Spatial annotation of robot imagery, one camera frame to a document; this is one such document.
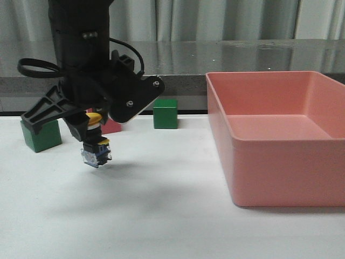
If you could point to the pink plastic bin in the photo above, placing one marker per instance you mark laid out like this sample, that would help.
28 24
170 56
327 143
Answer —
279 136

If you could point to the right green wooden cube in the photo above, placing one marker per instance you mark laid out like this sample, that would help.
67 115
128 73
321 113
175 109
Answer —
165 114

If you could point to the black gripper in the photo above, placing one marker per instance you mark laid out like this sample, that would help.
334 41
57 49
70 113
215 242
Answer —
100 85

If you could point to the grey-green curtain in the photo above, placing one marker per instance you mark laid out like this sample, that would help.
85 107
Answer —
164 21

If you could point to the green wooden cube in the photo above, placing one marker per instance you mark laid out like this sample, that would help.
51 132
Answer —
48 137
165 114

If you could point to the yellow push button switch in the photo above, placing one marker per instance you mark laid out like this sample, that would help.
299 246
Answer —
96 149

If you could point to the left green wooden cube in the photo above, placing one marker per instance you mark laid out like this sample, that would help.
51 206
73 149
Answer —
48 137

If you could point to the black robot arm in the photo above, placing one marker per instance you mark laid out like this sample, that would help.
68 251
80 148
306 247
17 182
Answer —
80 32

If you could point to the pink wooden cube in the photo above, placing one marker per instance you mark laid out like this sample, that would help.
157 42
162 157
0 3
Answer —
111 126

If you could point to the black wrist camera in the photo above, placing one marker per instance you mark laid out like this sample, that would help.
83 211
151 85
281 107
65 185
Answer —
134 98

